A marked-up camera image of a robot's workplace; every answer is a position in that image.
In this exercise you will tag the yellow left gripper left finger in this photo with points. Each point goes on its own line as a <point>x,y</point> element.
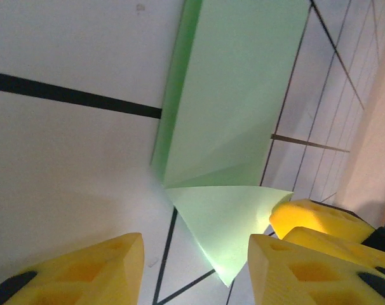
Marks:
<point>84,279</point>

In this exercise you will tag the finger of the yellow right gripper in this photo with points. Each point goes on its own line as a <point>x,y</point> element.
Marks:
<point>354,254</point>
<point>322,219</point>

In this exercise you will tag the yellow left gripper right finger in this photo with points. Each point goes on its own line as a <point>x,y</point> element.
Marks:
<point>307,279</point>

